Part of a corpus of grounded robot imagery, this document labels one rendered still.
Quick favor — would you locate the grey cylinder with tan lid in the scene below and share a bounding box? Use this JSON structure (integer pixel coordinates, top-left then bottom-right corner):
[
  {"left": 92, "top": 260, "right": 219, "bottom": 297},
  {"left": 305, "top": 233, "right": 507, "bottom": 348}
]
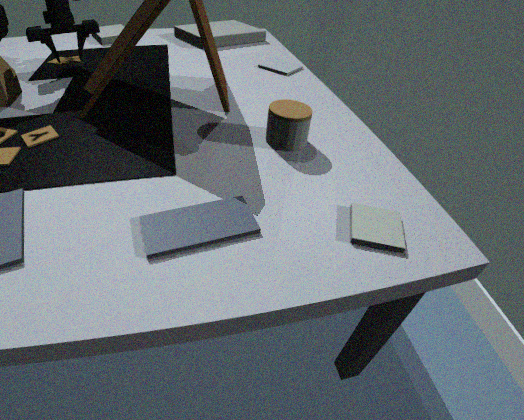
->
[{"left": 266, "top": 100, "right": 313, "bottom": 152}]

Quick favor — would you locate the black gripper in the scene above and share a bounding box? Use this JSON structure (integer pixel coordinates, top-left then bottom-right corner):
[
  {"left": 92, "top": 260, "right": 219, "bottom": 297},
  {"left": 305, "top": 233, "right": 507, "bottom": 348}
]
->
[{"left": 26, "top": 2, "right": 100, "bottom": 63}]

